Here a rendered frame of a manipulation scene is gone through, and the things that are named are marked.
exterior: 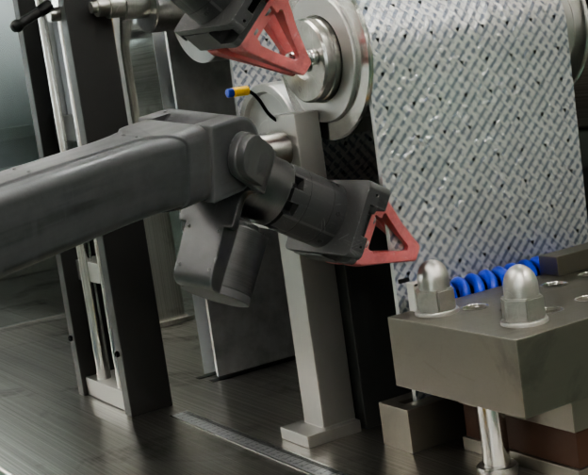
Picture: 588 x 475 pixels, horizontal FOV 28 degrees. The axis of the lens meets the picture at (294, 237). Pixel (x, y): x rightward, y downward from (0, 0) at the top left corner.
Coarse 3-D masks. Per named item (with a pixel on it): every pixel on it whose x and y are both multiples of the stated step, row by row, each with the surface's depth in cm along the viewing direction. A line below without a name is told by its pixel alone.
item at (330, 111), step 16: (304, 0) 106; (320, 0) 104; (304, 16) 106; (320, 16) 104; (336, 16) 102; (336, 32) 102; (352, 48) 101; (352, 64) 101; (352, 80) 102; (336, 96) 104; (352, 96) 103; (320, 112) 107; (336, 112) 105; (368, 112) 106
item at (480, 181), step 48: (480, 96) 108; (528, 96) 111; (384, 144) 102; (432, 144) 105; (480, 144) 108; (528, 144) 111; (576, 144) 114; (432, 192) 105; (480, 192) 108; (528, 192) 111; (576, 192) 114; (432, 240) 106; (480, 240) 108; (528, 240) 111; (576, 240) 115
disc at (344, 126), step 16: (288, 0) 109; (336, 0) 102; (352, 0) 100; (352, 16) 101; (352, 32) 101; (368, 48) 100; (368, 64) 100; (368, 80) 101; (288, 96) 112; (368, 96) 101; (352, 112) 103; (320, 128) 108; (336, 128) 106; (352, 128) 104
